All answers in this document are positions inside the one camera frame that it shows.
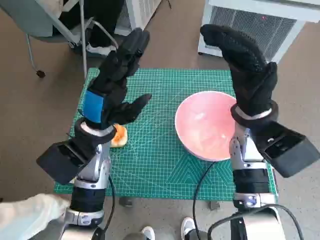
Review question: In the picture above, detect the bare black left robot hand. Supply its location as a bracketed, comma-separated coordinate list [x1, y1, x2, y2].
[81, 27, 153, 131]

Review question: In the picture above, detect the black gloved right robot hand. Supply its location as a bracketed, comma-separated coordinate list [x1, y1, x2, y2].
[199, 24, 279, 117]

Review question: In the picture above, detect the long orange toy bread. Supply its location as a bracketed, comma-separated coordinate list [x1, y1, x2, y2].
[109, 123, 129, 148]

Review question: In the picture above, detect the pink bowl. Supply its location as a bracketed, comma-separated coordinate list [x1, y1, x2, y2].
[174, 91, 238, 162]

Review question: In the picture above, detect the large white grille appliance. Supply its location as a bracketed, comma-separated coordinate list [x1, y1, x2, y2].
[197, 0, 320, 65]

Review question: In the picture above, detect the person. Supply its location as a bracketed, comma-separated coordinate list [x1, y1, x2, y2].
[59, 0, 126, 56]
[0, 193, 72, 240]

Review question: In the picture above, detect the small white grille appliance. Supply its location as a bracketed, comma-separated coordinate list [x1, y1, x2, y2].
[113, 0, 163, 38]

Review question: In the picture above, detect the green cutting mat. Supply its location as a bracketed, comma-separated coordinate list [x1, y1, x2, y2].
[53, 67, 280, 202]

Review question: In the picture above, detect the grey metal chair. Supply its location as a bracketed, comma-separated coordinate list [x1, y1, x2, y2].
[0, 0, 118, 77]

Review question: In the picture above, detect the white shoe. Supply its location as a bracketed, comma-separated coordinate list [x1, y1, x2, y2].
[180, 216, 197, 240]
[141, 226, 156, 240]

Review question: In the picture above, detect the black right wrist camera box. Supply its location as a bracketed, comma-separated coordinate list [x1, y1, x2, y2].
[254, 122, 320, 179]

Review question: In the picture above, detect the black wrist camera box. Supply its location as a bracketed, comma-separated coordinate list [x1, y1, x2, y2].
[36, 139, 88, 186]
[254, 122, 320, 179]

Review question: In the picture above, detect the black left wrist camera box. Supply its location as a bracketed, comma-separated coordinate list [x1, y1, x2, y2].
[36, 139, 88, 186]

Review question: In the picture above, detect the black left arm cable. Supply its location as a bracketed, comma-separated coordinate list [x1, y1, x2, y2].
[94, 173, 117, 240]

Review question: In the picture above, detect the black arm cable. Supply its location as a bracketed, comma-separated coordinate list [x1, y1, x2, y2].
[207, 204, 305, 240]
[192, 159, 218, 240]
[94, 173, 117, 240]

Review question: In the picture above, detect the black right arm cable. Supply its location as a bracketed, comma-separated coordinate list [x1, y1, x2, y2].
[192, 159, 218, 240]
[207, 204, 305, 240]

